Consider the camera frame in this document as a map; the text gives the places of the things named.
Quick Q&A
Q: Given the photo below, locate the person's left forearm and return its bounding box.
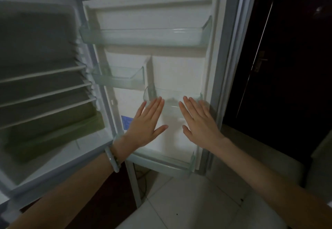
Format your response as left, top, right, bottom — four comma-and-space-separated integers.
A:
6, 136, 139, 229

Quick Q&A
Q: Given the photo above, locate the white refrigerator door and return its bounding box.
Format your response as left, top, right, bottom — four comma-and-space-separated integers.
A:
75, 0, 261, 178

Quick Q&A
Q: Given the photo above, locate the greenish crisper drawer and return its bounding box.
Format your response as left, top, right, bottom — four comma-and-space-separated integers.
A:
5, 104, 106, 163

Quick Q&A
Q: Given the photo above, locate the pale green jade bangle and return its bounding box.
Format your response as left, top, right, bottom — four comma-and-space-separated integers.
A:
104, 145, 121, 174

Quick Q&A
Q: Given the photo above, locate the person's left hand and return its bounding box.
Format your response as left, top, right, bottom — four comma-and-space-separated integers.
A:
121, 96, 169, 150

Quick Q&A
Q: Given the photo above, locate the dark room door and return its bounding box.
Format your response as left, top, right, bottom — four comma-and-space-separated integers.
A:
223, 0, 332, 165

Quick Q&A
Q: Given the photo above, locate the person's right hand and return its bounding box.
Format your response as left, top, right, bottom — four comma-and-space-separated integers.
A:
178, 96, 227, 150

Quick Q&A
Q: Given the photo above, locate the small clear door bin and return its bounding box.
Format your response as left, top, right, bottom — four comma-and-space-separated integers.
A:
143, 84, 203, 108
91, 64, 145, 91

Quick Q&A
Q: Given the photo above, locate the person's right forearm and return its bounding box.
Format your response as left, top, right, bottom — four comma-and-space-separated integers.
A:
213, 136, 332, 229

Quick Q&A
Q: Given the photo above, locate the glass refrigerator shelf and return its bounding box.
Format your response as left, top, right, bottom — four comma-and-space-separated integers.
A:
0, 96, 97, 130
0, 80, 92, 108
0, 64, 86, 84

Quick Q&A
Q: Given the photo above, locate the clear door bin with rail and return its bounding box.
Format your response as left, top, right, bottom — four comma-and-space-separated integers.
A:
114, 132, 197, 173

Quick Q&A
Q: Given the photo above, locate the white refrigerator cabinet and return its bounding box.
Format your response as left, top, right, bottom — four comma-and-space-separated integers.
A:
0, 0, 146, 211

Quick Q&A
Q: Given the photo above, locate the dark power cable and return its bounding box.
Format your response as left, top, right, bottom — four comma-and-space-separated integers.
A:
134, 169, 149, 199

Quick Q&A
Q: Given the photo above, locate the blue label sticker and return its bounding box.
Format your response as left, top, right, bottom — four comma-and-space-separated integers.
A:
121, 115, 135, 131

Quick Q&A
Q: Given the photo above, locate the wide clear door bin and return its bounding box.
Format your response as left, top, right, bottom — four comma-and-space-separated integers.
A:
79, 15, 213, 48

